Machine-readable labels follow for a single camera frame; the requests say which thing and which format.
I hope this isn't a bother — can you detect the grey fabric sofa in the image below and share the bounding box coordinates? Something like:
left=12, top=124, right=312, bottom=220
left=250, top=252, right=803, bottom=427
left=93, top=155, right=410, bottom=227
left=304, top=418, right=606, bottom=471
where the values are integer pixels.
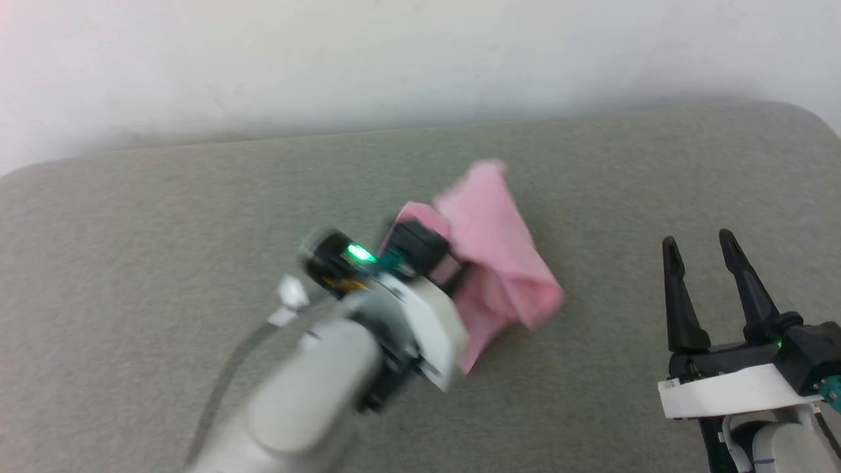
left=0, top=100, right=841, bottom=473

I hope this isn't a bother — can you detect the pink garment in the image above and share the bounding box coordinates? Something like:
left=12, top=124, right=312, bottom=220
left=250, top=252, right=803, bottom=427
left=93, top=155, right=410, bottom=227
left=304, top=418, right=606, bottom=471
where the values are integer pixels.
left=386, top=160, right=566, bottom=376

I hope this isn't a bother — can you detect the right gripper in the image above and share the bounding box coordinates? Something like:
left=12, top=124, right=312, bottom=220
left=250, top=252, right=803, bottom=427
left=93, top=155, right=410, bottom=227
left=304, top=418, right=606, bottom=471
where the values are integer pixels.
left=658, top=229, right=841, bottom=420

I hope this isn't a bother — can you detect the thin left arm cable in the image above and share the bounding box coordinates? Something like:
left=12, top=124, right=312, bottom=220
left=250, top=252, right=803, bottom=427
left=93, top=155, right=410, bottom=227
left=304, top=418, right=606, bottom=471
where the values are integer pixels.
left=187, top=276, right=311, bottom=464

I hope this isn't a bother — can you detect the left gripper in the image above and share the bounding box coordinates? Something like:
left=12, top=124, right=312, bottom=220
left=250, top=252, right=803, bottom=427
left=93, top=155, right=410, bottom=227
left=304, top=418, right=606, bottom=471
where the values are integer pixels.
left=299, top=221, right=470, bottom=416

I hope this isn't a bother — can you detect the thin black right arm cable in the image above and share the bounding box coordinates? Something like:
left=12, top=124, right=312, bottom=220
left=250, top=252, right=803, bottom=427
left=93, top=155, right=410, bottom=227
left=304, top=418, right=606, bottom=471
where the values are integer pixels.
left=812, top=404, right=841, bottom=464

